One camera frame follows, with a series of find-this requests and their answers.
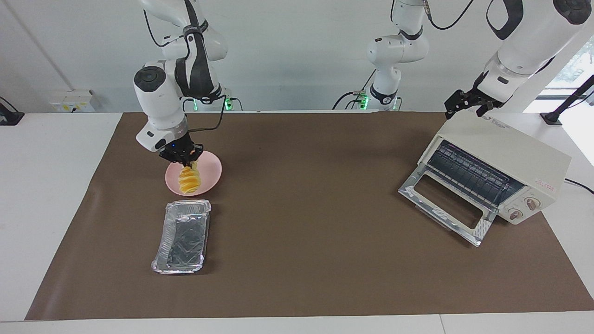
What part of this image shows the yellow sliced bread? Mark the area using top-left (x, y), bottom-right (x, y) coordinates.
top-left (178, 161), bottom-right (201, 196)

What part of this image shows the aluminium foil tray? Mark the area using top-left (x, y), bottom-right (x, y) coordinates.
top-left (151, 199), bottom-right (213, 275)

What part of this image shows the white toaster oven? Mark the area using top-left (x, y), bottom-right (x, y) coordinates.
top-left (417, 111), bottom-right (572, 226)

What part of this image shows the metal oven rack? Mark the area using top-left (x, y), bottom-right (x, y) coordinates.
top-left (427, 140), bottom-right (525, 209)

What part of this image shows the glass oven door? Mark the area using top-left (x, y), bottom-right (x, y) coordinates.
top-left (398, 163), bottom-right (500, 247)

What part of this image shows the pink round plate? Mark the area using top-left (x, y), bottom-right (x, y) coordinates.
top-left (165, 149), bottom-right (223, 197)

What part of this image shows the bright window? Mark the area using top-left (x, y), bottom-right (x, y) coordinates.
top-left (534, 32), bottom-right (594, 114)

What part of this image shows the brown table mat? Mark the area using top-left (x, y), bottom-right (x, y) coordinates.
top-left (24, 110), bottom-right (594, 321)

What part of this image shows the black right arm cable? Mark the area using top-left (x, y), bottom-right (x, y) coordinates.
top-left (143, 0), bottom-right (227, 134)

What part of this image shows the black camera stand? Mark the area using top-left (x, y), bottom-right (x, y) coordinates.
top-left (0, 96), bottom-right (25, 126)
top-left (540, 74), bottom-right (594, 126)

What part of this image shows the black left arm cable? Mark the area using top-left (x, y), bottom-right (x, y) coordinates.
top-left (424, 0), bottom-right (478, 32)

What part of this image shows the black arm base cable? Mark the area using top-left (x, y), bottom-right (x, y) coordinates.
top-left (331, 69), bottom-right (375, 111)

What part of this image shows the white wall socket box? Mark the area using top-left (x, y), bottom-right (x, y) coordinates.
top-left (50, 89), bottom-right (96, 113)

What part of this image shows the black oven power cord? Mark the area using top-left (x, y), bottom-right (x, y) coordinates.
top-left (563, 178), bottom-right (594, 195)

